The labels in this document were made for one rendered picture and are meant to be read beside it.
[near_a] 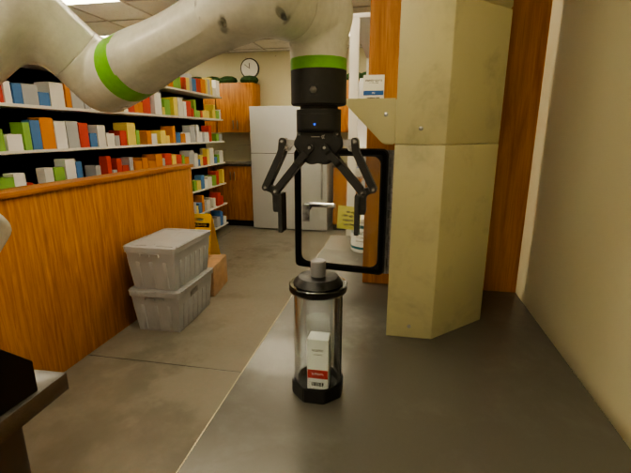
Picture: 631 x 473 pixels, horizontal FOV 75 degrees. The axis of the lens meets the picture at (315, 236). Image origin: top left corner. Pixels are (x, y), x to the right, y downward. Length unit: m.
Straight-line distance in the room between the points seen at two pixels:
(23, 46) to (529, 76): 1.20
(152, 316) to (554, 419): 2.83
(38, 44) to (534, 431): 1.07
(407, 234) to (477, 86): 0.36
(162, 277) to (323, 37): 2.63
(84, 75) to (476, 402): 0.94
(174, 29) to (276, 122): 5.41
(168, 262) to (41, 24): 2.33
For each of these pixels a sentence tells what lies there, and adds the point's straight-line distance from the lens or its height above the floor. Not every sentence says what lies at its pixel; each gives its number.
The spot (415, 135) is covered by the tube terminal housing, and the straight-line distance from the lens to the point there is 0.96.
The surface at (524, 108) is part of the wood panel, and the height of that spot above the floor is 1.50.
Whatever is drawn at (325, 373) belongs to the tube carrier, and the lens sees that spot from 0.80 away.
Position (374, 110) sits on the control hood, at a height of 1.48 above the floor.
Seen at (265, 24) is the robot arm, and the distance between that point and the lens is 0.60.
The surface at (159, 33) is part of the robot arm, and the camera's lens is 0.73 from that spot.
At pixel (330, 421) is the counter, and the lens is 0.80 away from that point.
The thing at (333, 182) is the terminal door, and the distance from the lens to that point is 1.31.
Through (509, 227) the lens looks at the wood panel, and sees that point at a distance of 1.40.
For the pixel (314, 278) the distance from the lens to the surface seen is 0.75.
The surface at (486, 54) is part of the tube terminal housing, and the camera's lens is 1.07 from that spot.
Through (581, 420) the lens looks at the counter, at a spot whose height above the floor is 0.94.
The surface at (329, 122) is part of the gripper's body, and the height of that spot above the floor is 1.45.
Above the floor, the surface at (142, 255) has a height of 0.59.
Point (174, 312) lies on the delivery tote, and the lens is 3.20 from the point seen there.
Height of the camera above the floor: 1.44
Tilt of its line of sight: 14 degrees down
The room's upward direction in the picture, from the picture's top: straight up
